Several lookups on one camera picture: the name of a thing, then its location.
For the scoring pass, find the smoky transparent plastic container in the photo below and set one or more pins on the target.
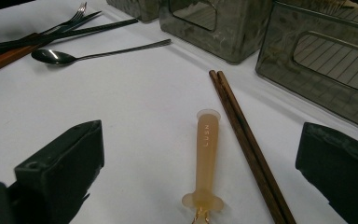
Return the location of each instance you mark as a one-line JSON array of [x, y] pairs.
[[279, 53], [239, 34], [136, 9]]

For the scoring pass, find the brown wooden chopstick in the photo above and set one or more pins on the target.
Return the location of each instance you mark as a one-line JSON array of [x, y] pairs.
[[245, 124], [235, 124]]

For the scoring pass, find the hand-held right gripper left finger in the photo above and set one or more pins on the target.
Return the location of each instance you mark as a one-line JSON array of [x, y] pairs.
[[62, 168]]

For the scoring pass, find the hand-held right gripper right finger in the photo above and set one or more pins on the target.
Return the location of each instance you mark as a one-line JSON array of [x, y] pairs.
[[341, 168]]

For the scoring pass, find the black chopstick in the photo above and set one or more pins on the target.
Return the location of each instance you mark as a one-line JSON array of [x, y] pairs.
[[74, 33], [105, 26]]

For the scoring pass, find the dark metal spoon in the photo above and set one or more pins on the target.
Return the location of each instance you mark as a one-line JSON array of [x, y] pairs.
[[51, 57]]

